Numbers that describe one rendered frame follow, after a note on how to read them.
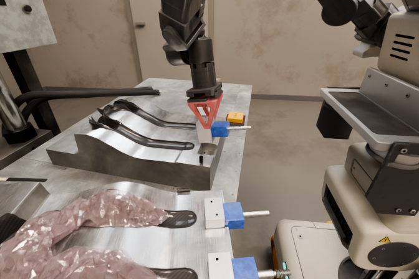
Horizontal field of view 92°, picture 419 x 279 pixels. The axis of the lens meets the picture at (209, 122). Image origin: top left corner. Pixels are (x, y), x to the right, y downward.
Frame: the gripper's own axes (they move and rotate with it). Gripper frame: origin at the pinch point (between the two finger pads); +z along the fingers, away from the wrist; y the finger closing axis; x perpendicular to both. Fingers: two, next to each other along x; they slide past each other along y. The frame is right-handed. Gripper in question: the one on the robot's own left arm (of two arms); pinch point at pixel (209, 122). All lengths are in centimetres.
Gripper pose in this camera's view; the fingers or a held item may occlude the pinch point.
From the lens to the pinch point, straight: 51.8
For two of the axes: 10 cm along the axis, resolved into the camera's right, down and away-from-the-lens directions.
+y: -2.4, 3.4, -9.1
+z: 1.2, 9.4, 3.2
